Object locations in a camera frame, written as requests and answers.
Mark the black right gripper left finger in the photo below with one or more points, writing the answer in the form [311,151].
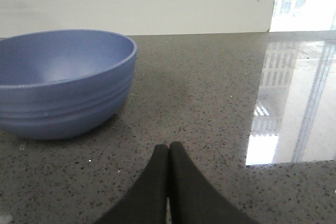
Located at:
[145,202]

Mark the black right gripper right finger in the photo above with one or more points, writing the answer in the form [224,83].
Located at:
[192,198]

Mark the blue plastic bowl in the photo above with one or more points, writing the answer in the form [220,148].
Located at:
[62,83]

